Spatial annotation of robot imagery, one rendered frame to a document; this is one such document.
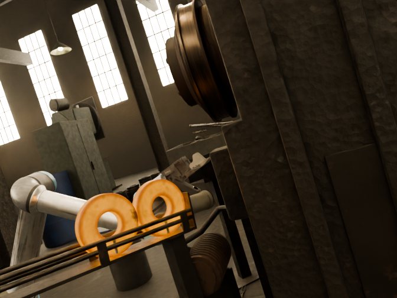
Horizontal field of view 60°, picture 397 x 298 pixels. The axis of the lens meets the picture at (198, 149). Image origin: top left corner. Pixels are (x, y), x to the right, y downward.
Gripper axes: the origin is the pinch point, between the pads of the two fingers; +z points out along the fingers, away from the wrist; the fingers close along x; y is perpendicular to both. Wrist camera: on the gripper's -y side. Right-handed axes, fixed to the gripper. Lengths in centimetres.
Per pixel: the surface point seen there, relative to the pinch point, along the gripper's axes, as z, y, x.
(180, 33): 21.9, 40.0, -19.2
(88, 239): -18, 2, -64
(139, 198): -8, 3, -51
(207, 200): 1.5, -9.1, -34.3
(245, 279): -35, -67, 47
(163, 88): -266, 272, 1002
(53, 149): -238, 122, 257
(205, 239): -8.7, -19.9, -28.1
